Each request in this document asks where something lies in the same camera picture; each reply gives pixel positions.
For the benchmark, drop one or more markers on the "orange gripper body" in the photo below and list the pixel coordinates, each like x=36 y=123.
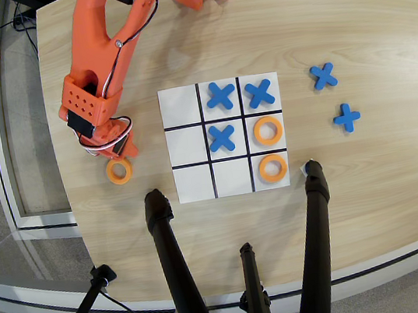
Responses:
x=124 y=149

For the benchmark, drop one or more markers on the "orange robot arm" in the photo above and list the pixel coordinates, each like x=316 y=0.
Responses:
x=97 y=43

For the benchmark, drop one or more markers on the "white tic-tac-toe board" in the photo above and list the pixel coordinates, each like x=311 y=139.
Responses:
x=180 y=107

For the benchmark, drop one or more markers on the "blue foam cross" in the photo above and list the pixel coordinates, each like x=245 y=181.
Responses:
x=260 y=94
x=346 y=118
x=324 y=76
x=220 y=95
x=222 y=137

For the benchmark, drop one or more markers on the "black tripod leg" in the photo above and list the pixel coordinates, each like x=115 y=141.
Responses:
x=168 y=249
x=255 y=295
x=318 y=227

